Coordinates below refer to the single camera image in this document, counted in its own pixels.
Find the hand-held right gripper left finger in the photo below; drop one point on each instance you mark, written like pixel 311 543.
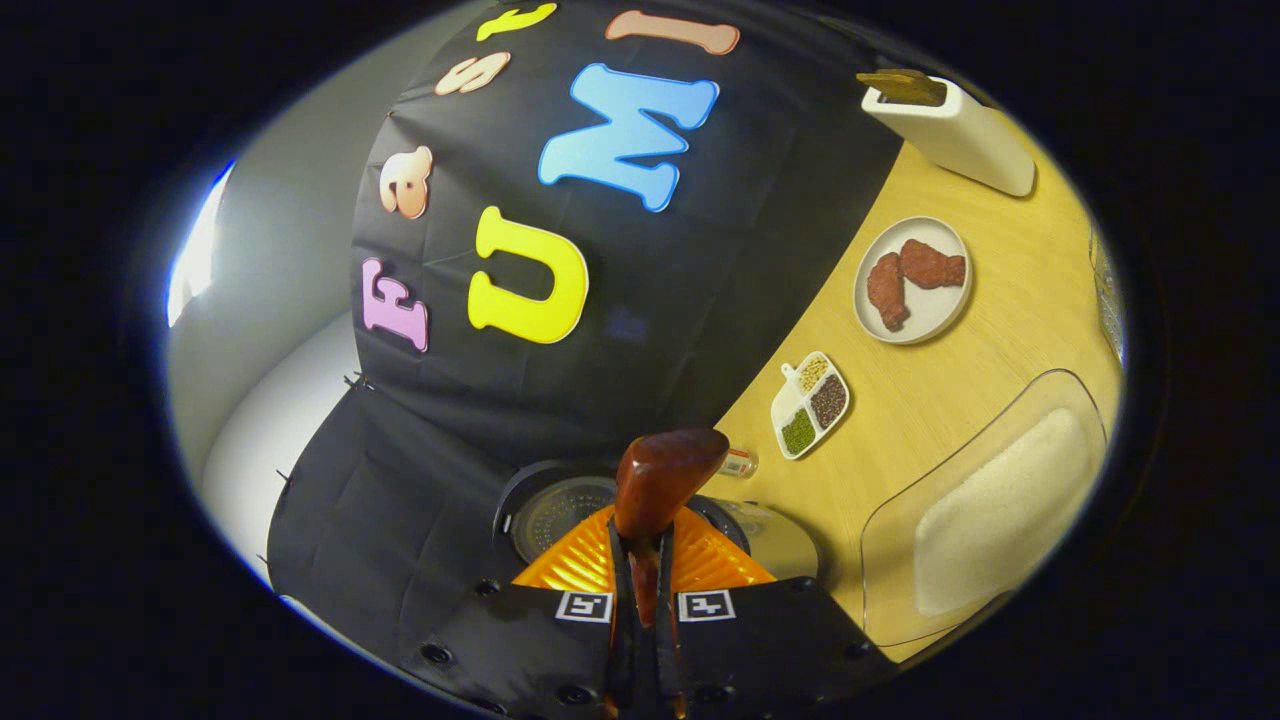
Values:
pixel 622 620

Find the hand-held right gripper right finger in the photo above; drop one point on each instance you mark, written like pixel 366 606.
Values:
pixel 670 640

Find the grey rice cooker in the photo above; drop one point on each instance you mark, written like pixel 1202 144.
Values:
pixel 560 515

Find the brown wooden spoon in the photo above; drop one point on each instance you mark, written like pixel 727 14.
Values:
pixel 665 480

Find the white rice heap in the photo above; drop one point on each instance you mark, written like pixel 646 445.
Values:
pixel 1000 510

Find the small clear glass bottle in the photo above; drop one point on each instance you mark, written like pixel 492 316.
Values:
pixel 740 463

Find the clear glass tray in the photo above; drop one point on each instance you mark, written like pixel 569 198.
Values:
pixel 900 510

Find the white divided bean dish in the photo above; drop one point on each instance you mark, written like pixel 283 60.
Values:
pixel 812 405

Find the black backdrop cloth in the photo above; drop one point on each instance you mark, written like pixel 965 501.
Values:
pixel 700 320

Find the red-brown meat piece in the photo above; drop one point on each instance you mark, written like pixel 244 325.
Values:
pixel 887 290
pixel 935 266

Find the white round plate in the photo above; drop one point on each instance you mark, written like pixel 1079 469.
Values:
pixel 930 310

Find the white toaster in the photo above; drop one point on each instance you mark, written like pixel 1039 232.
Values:
pixel 985 140

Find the brown toast slice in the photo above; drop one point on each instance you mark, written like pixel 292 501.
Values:
pixel 905 87

